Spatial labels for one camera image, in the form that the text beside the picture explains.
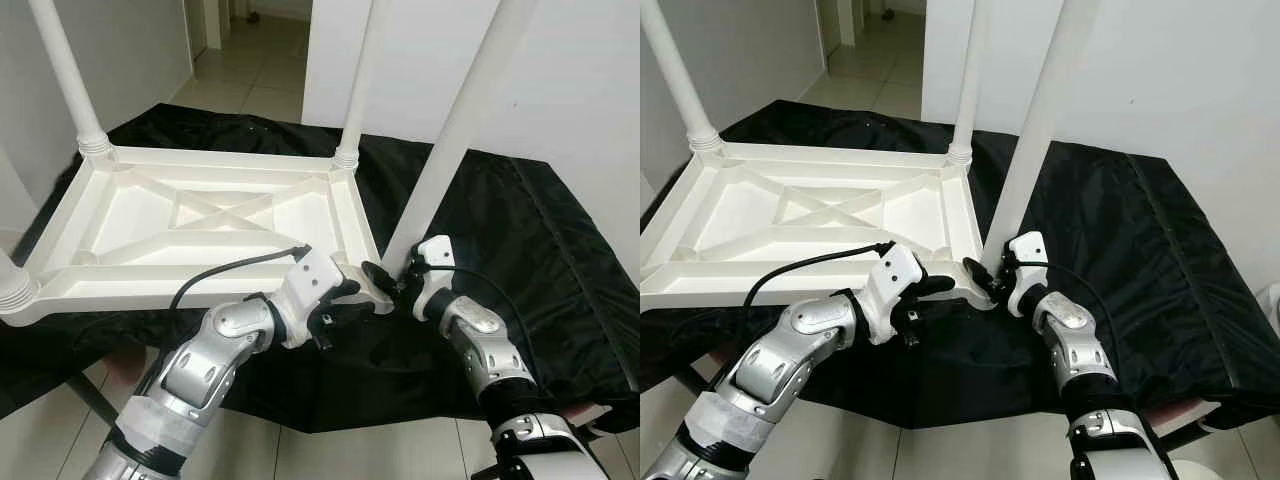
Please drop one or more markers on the white rounded fixture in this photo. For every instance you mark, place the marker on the white rounded fixture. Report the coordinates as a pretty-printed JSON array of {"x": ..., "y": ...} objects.
[{"x": 1270, "y": 305}]

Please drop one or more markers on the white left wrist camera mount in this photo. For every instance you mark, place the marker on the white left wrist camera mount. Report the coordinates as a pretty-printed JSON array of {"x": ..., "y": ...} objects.
[
  {"x": 895, "y": 280},
  {"x": 310, "y": 280}
]

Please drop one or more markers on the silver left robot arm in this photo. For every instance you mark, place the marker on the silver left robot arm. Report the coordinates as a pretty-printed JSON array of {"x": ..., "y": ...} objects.
[
  {"x": 790, "y": 360},
  {"x": 200, "y": 370}
]

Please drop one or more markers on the pink table corner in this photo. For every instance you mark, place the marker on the pink table corner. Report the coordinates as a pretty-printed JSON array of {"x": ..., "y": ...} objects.
[
  {"x": 590, "y": 410},
  {"x": 1190, "y": 412},
  {"x": 125, "y": 360}
]

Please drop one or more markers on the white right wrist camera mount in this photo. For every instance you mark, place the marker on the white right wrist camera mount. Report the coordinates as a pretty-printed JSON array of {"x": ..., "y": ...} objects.
[
  {"x": 435, "y": 265},
  {"x": 1028, "y": 265}
]

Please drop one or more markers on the white round stool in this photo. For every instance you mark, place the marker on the white round stool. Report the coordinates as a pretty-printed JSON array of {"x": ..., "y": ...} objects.
[{"x": 1200, "y": 470}]

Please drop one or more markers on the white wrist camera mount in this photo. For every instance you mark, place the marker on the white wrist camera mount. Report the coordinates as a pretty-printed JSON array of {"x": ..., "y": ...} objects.
[
  {"x": 435, "y": 265},
  {"x": 1028, "y": 265},
  {"x": 895, "y": 280},
  {"x": 310, "y": 280}
]

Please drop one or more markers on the white plastic table leg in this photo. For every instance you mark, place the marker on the white plastic table leg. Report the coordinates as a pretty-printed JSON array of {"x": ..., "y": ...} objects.
[
  {"x": 1040, "y": 130},
  {"x": 68, "y": 80},
  {"x": 680, "y": 80},
  {"x": 12, "y": 285},
  {"x": 460, "y": 130},
  {"x": 360, "y": 80},
  {"x": 968, "y": 80}
]

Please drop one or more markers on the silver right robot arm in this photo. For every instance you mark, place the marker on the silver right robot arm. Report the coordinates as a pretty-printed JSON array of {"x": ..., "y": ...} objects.
[
  {"x": 485, "y": 340},
  {"x": 1075, "y": 335}
]

